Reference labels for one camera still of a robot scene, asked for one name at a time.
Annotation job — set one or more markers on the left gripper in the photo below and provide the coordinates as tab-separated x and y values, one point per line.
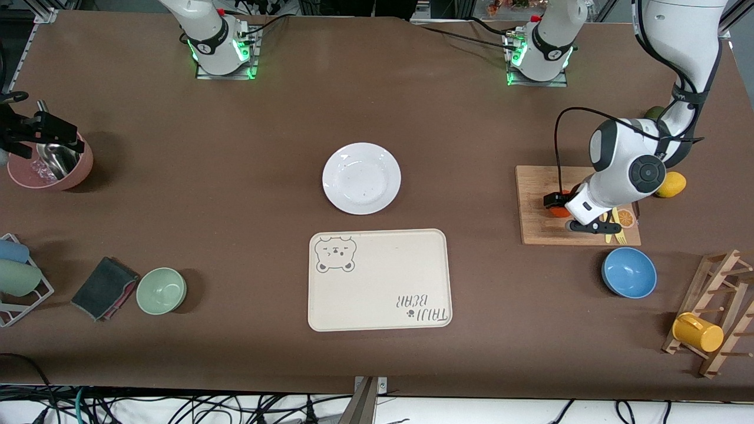
554	200

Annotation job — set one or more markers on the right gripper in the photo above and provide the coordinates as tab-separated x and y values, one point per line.
17	131

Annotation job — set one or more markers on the orange fruit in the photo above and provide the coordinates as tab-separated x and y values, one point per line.
558	212

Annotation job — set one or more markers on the white round plate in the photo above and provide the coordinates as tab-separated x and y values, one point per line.
361	178

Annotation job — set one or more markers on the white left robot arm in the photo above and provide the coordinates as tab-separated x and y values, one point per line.
624	153

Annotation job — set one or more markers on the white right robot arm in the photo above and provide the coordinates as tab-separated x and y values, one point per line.
206	35

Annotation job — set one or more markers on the wooden cutting board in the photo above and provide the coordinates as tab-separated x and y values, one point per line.
536	224

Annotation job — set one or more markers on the metal scoop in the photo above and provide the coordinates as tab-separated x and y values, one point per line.
56	165

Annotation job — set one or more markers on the pink bowl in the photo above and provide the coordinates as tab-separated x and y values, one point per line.
76	174

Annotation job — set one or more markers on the yellow plastic knife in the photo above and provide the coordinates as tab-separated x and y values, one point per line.
608	238

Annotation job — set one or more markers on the yellow plastic fork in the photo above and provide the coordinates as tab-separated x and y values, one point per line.
621	238

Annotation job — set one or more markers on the blue bowl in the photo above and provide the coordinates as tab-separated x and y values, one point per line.
629	272

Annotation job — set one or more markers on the light blue cup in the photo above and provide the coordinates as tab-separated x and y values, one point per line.
13	251

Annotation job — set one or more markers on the yellow lemon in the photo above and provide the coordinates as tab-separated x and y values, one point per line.
675	185

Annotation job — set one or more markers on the green avocado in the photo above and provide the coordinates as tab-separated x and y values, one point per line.
654	112

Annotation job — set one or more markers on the pale green cup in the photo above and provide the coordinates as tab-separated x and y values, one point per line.
17	278

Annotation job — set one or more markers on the dark grey folded cloth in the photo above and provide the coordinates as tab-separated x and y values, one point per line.
101	287

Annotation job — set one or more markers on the cream tray with bear print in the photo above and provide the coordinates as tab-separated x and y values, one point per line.
380	280

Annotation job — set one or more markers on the yellow mug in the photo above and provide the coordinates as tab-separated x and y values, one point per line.
698	333

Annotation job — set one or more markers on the pale green bowl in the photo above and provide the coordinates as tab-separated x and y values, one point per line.
161	291

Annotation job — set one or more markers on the wooden peg rack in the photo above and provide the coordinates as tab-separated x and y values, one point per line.
721	353

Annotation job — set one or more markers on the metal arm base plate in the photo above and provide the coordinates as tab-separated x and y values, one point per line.
227	77
536	83

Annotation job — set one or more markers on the aluminium frame profile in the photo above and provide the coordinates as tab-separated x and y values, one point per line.
730	20
46	12

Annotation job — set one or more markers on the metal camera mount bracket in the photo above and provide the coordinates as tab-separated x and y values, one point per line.
368	400

